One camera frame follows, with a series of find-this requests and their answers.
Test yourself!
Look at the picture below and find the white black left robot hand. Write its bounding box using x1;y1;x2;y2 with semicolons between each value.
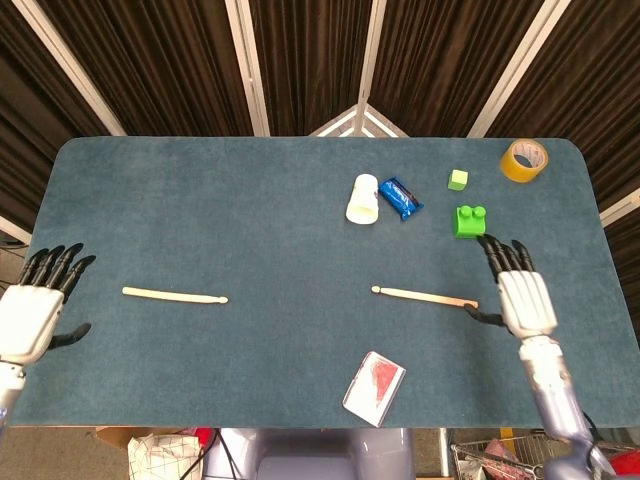
0;242;97;366

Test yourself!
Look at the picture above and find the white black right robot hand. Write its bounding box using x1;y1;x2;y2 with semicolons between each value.
462;233;559;344

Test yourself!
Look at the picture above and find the pale wooden drumstick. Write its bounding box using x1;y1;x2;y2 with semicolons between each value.
121;285;229;305
370;284;480;309

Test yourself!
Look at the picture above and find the green two-stud building brick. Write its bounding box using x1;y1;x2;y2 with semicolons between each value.
452;205;489;240

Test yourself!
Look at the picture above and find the yellow packing tape roll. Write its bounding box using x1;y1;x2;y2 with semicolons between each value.
500;138;550;184

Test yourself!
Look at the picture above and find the brown cardboard box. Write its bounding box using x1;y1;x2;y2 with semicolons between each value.
95;426;186;454

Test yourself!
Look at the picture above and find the pink plastic packet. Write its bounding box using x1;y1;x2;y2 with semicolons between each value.
482;438;521;466

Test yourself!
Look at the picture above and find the blue snack packet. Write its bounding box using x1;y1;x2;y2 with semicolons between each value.
378;176;425;223

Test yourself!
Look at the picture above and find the clear box with red filling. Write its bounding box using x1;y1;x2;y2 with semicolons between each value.
341;350;407;428

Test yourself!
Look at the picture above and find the red round object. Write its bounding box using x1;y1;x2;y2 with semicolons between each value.
607;449;640;480

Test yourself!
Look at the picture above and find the white checked cloth bag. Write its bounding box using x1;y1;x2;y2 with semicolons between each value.
127;433;204;480

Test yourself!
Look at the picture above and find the white paper cup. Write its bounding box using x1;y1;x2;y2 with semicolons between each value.
345;173;381;225

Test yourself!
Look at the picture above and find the blue felt table mat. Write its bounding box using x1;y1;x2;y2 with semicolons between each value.
0;135;640;430

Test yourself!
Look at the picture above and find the lavender robot torso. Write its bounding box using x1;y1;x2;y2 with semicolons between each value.
202;427;416;480

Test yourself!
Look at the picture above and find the dark brown pleated curtain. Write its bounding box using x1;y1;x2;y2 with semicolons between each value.
0;0;640;251

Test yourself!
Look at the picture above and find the white screen frame post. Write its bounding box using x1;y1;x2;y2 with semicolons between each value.
599;187;640;229
0;214;34;246
10;0;127;137
352;0;389;137
467;0;572;138
224;0;272;137

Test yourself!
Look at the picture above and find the wire shopping basket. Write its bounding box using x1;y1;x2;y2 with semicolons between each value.
451;433;551;480

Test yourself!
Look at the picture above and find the white angled frame base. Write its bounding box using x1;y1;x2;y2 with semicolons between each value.
308;103;410;138

